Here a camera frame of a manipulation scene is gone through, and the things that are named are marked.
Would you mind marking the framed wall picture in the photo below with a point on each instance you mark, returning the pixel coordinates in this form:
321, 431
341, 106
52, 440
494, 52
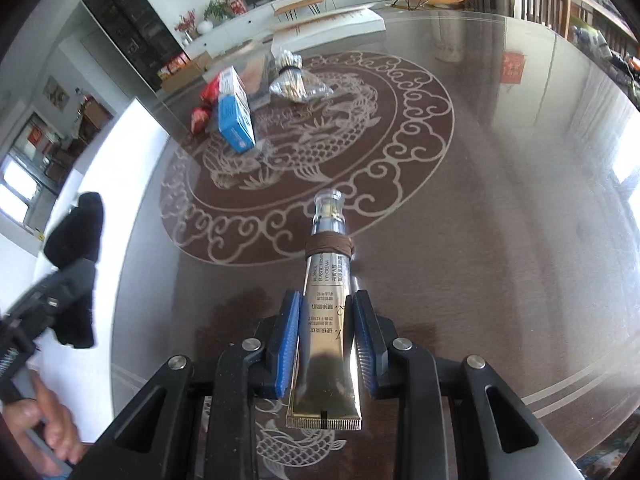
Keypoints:
55, 92

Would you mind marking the person's left hand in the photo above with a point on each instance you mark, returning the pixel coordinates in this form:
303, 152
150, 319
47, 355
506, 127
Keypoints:
50, 420

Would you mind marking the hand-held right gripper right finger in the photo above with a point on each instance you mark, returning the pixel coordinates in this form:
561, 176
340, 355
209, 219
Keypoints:
365, 345

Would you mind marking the cluttered wooden side table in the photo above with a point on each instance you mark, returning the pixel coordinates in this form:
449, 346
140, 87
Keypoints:
605, 45

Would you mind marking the cardboard boxes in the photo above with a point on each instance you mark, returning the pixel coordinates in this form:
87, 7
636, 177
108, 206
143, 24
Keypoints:
182, 70

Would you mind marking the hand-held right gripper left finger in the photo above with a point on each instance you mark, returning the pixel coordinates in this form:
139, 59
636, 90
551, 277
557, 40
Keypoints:
290, 340

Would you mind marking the white round vase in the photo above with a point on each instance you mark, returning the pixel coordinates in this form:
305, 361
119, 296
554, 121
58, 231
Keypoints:
205, 27

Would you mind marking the black fuzzy pouch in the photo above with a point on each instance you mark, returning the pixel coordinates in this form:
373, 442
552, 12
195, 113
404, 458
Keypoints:
75, 240

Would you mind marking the bushy green plant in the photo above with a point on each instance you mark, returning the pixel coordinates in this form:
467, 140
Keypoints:
217, 10

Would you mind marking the white coffee table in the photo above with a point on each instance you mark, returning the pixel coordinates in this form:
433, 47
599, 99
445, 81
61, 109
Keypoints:
340, 22

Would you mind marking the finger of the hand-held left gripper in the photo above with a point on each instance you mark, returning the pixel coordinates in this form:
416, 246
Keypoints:
75, 275

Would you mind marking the dark display cabinet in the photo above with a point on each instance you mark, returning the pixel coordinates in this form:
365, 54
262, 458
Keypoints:
130, 25

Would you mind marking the red gift box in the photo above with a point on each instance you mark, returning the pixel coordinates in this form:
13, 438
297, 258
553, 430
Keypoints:
238, 4

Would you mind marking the red snack packet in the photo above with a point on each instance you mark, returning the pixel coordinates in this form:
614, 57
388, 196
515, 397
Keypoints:
200, 117

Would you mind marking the white storage box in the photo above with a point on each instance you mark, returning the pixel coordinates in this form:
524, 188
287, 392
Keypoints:
115, 185

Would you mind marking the wooden stool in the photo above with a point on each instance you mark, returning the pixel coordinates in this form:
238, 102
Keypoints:
300, 2

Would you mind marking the dark wooden chair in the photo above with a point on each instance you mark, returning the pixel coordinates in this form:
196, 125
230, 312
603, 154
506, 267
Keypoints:
537, 0

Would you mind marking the clear orange flat package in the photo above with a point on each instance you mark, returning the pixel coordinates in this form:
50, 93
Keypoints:
257, 75

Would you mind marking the clear bag of sticks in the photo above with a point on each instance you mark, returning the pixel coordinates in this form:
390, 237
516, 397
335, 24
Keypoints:
295, 85

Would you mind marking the blue and white box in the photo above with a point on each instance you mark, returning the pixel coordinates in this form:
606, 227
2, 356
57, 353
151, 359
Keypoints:
235, 120

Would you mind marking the red flower bouquet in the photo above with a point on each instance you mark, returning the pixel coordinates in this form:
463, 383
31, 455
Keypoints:
186, 21

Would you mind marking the gold cosmetic tube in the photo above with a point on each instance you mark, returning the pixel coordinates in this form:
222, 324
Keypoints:
325, 335

